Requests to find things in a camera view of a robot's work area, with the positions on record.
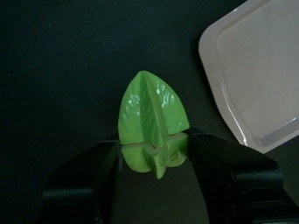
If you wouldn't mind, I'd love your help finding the pale pink square plate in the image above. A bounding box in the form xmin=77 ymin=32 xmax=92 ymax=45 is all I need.
xmin=198 ymin=0 xmax=299 ymax=155

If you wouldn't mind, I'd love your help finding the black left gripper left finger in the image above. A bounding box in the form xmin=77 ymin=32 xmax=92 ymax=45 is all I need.
xmin=35 ymin=134 xmax=123 ymax=224

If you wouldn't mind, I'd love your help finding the green toy starfruit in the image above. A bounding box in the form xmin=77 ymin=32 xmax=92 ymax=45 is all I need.
xmin=116 ymin=70 xmax=192 ymax=180

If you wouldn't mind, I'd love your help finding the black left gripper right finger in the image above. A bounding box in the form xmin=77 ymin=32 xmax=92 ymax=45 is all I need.
xmin=183 ymin=127 xmax=299 ymax=224

